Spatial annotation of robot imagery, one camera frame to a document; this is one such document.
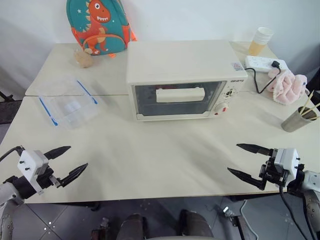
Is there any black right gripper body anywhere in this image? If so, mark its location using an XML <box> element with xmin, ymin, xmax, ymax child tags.
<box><xmin>259</xmin><ymin>149</ymin><xmax>289</xmax><ymax>188</ymax></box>

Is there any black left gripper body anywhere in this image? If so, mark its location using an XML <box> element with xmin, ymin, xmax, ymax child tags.
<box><xmin>36</xmin><ymin>165</ymin><xmax>63</xmax><ymax>190</ymax></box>

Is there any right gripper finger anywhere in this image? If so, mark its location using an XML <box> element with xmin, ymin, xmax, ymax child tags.
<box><xmin>226</xmin><ymin>167</ymin><xmax>267</xmax><ymax>192</ymax></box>
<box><xmin>235</xmin><ymin>143</ymin><xmax>273</xmax><ymax>157</ymax></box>

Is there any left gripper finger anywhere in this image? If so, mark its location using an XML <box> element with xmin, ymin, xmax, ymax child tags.
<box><xmin>57</xmin><ymin>162</ymin><xmax>89</xmax><ymax>189</ymax></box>
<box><xmin>44</xmin><ymin>145</ymin><xmax>72</xmax><ymax>160</ymax></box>

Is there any white knob with red marker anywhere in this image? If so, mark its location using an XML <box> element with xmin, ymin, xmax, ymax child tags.
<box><xmin>214</xmin><ymin>101</ymin><xmax>230</xmax><ymax>114</ymax></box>

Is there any cream toaster oven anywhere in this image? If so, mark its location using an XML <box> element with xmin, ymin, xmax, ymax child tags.
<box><xmin>125</xmin><ymin>39</ymin><xmax>249</xmax><ymax>123</ymax></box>

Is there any metal cup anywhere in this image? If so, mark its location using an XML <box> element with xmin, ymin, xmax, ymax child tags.
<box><xmin>280</xmin><ymin>106</ymin><xmax>320</xmax><ymax>133</ymax></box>

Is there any clear box with blue clips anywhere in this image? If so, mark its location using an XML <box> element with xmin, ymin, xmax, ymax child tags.
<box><xmin>36</xmin><ymin>74</ymin><xmax>106</xmax><ymax>131</ymax></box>

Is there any dark rounded shape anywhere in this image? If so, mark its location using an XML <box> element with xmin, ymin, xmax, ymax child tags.
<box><xmin>116</xmin><ymin>213</ymin><xmax>149</xmax><ymax>240</ymax></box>
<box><xmin>178</xmin><ymin>209</ymin><xmax>215</xmax><ymax>240</ymax></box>

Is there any pink fluffy towel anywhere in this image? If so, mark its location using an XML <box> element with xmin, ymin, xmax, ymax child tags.
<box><xmin>265</xmin><ymin>68</ymin><xmax>310</xmax><ymax>106</ymax></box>

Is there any wooden chopstick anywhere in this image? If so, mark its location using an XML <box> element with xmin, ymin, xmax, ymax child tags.
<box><xmin>303</xmin><ymin>101</ymin><xmax>320</xmax><ymax>117</ymax></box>
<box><xmin>300</xmin><ymin>89</ymin><xmax>316</xmax><ymax>116</ymax></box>

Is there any white power strip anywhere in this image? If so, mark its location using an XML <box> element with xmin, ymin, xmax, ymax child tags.
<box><xmin>244</xmin><ymin>55</ymin><xmax>290</xmax><ymax>74</ymax></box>

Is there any beige plush toy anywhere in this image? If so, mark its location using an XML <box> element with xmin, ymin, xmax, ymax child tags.
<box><xmin>73</xmin><ymin>48</ymin><xmax>93</xmax><ymax>69</ymax></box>

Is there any stack of paper cups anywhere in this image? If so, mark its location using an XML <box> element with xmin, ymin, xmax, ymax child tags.
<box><xmin>247</xmin><ymin>26</ymin><xmax>275</xmax><ymax>57</ymax></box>

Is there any teal dinosaur backpack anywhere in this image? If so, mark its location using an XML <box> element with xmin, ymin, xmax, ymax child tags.
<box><xmin>65</xmin><ymin>0</ymin><xmax>139</xmax><ymax>60</ymax></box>

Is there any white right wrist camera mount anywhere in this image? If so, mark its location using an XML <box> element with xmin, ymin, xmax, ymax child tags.
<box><xmin>272</xmin><ymin>147</ymin><xmax>301</xmax><ymax>179</ymax></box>

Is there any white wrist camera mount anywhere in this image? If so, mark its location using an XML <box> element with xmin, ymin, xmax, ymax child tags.
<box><xmin>17</xmin><ymin>149</ymin><xmax>50</xmax><ymax>196</ymax></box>
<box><xmin>272</xmin><ymin>147</ymin><xmax>301</xmax><ymax>179</ymax></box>

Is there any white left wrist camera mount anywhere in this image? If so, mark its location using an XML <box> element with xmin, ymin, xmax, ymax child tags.
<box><xmin>17</xmin><ymin>149</ymin><xmax>50</xmax><ymax>196</ymax></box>

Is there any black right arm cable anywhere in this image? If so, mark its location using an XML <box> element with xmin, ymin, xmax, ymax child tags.
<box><xmin>278</xmin><ymin>184</ymin><xmax>316</xmax><ymax>240</ymax></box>

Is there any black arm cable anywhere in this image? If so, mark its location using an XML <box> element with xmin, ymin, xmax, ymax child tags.
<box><xmin>0</xmin><ymin>145</ymin><xmax>26</xmax><ymax>163</ymax></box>
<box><xmin>278</xmin><ymin>184</ymin><xmax>316</xmax><ymax>240</ymax></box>

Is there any metal table leg bracket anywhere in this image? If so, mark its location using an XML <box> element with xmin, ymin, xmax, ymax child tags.
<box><xmin>215</xmin><ymin>203</ymin><xmax>241</xmax><ymax>227</ymax></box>

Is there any white floor cable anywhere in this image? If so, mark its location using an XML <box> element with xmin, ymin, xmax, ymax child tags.
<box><xmin>239</xmin><ymin>199</ymin><xmax>259</xmax><ymax>240</ymax></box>

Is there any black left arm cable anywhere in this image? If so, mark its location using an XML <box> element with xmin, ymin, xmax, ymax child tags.
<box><xmin>0</xmin><ymin>145</ymin><xmax>26</xmax><ymax>163</ymax></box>

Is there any black plug with cable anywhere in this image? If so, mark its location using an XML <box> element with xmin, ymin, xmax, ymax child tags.
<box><xmin>243</xmin><ymin>60</ymin><xmax>282</xmax><ymax>95</ymax></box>

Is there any cream oven door handle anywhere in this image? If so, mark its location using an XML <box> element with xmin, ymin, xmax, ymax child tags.
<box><xmin>155</xmin><ymin>87</ymin><xmax>206</xmax><ymax>103</ymax></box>

